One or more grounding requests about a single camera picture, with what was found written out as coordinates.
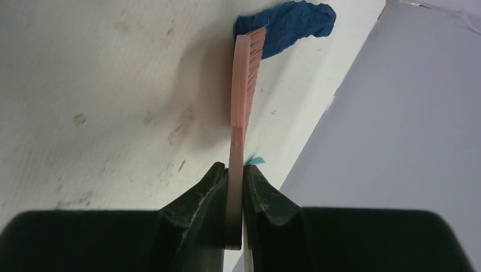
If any pink hand brush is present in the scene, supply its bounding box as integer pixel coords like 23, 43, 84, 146
223, 27, 267, 250

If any cyan paper scrap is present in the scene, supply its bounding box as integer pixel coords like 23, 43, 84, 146
245, 156, 265, 165

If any dark blue paper scrap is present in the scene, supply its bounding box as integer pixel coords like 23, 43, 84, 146
234, 1, 336, 59

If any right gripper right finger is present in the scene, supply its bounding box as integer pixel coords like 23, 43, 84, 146
243, 165, 474, 271

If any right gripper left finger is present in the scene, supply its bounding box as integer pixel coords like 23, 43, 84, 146
1, 162, 227, 271

